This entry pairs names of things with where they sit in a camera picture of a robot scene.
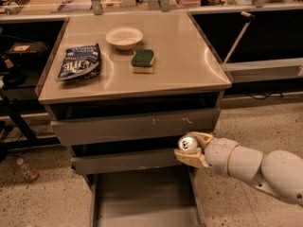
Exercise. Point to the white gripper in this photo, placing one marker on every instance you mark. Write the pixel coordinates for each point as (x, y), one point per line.
(217, 156)

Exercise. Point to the green soda can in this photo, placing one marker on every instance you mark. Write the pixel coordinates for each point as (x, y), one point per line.
(188, 144)

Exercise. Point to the middle grey drawer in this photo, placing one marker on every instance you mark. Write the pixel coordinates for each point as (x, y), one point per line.
(91, 160)

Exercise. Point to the grey drawer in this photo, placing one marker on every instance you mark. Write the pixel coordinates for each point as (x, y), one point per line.
(158, 197)
(91, 160)
(134, 126)

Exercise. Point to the bottom grey drawer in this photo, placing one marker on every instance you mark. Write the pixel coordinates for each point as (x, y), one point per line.
(158, 197)

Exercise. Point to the grey drawer cabinet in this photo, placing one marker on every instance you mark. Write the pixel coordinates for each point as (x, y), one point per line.
(185, 74)

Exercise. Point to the top grey drawer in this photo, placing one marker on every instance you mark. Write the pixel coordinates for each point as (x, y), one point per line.
(134, 126)

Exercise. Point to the green yellow sponge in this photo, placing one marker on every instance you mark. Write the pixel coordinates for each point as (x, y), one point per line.
(142, 61)

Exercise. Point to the white bowl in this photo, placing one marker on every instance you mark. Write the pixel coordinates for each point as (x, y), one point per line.
(124, 38)

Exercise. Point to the blue chip bag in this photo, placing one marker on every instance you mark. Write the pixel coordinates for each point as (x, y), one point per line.
(80, 62)

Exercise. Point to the plastic bottle on floor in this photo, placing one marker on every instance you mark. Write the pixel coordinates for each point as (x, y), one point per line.
(27, 170)

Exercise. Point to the black equipment stand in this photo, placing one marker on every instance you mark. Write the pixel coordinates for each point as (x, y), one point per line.
(23, 64)

